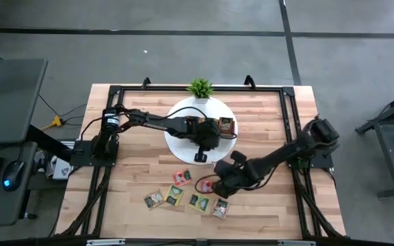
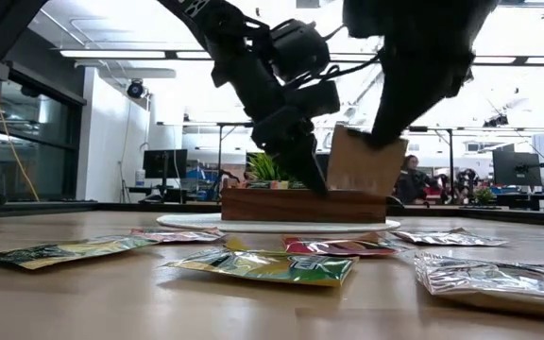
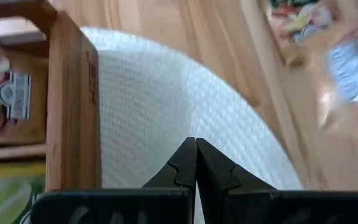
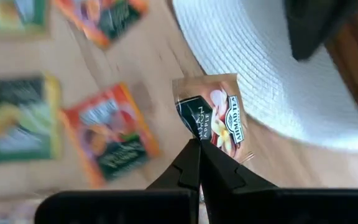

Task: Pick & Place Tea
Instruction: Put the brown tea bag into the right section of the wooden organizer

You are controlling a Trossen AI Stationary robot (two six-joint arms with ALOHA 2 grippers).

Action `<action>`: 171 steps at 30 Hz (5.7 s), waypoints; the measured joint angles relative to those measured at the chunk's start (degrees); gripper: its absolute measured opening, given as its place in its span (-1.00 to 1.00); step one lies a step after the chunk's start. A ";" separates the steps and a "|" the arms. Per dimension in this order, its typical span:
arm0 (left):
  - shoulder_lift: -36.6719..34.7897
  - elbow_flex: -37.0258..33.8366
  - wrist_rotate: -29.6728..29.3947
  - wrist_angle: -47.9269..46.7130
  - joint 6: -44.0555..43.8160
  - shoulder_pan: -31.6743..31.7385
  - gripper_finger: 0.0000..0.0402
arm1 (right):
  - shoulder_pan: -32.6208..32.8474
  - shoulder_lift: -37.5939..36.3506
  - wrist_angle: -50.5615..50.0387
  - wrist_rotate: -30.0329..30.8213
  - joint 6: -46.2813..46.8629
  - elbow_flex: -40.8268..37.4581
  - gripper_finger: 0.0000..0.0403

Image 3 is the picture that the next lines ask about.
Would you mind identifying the yellow-green foil tea bag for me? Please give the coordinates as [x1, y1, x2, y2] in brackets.
[0, 161, 47, 224]

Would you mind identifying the wooden three-compartment box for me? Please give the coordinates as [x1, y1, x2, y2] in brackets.
[0, 0, 103, 192]

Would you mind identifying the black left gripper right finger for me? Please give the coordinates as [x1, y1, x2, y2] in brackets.
[196, 138, 358, 224]

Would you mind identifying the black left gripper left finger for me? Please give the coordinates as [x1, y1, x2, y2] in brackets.
[29, 136, 198, 224]

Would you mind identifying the white round placemat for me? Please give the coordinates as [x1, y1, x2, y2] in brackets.
[79, 26, 304, 224]

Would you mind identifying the red foil tea bag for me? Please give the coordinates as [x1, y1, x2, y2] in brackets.
[317, 18, 358, 138]

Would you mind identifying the beige foil tea bag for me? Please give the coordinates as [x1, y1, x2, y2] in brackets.
[0, 40, 32, 138]
[267, 0, 334, 46]

